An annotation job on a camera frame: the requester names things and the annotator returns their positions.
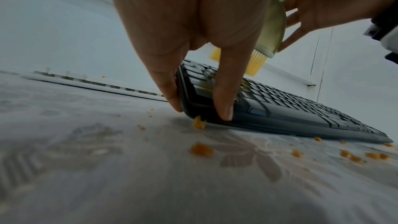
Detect person's left hand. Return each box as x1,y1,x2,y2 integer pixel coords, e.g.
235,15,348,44
105,0,276,122

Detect green brush yellow bristles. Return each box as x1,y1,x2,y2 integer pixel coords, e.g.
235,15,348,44
209,0,289,76

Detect white keyboard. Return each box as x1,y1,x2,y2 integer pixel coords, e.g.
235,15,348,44
20,70,169,102

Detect black keyboard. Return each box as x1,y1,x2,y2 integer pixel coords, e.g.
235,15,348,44
175,58,394,144

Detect person's right forearm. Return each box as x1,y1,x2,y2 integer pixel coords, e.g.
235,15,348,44
369,11,398,41

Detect white marker right wristband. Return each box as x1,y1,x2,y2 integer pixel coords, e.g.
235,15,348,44
379,29,398,54

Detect scattered orange crumbs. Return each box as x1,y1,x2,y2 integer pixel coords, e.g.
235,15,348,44
136,108,396,166

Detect floral tablecloth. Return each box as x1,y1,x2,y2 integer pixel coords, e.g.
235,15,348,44
0,70,398,224

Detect white wooden frame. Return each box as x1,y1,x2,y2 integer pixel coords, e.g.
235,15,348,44
37,0,335,102

